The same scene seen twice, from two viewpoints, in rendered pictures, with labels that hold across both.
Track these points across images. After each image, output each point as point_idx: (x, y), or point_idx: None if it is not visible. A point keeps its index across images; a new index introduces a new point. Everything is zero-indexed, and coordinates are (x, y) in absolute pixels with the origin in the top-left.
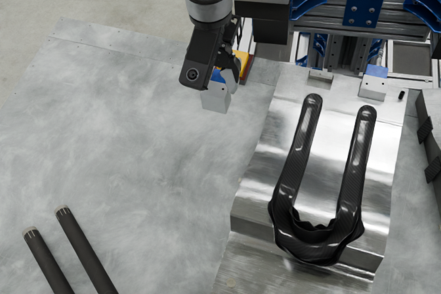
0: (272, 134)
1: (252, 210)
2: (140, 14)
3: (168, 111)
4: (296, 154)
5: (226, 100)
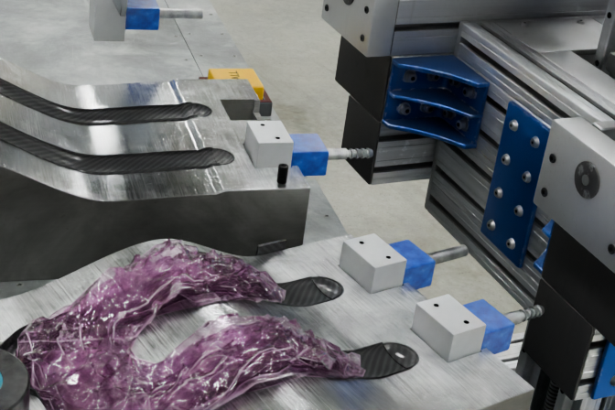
0: (97, 92)
1: None
2: (450, 269)
3: (101, 70)
4: (77, 119)
5: (102, 8)
